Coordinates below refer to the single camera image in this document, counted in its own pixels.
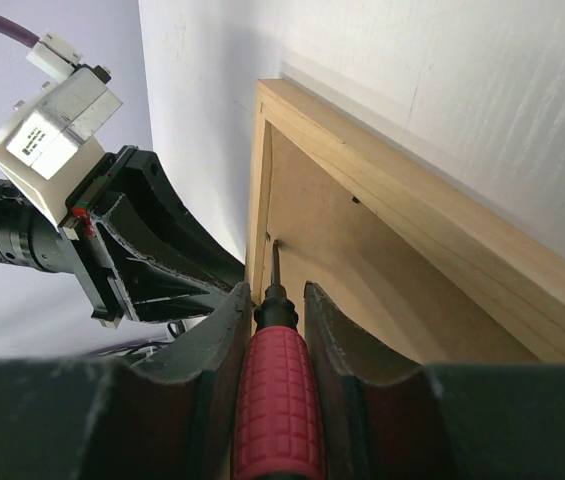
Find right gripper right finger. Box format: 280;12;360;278
304;282;565;479

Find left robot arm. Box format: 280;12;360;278
0;146;245;327

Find red handled screwdriver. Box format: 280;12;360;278
231;241;327;479

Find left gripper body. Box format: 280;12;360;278
59;145;137;329

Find wooden picture frame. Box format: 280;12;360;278
246;79;565;362

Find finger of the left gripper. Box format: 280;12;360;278
92;192;230;323
122;149;245;288

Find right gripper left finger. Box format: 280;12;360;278
0;282;251;479

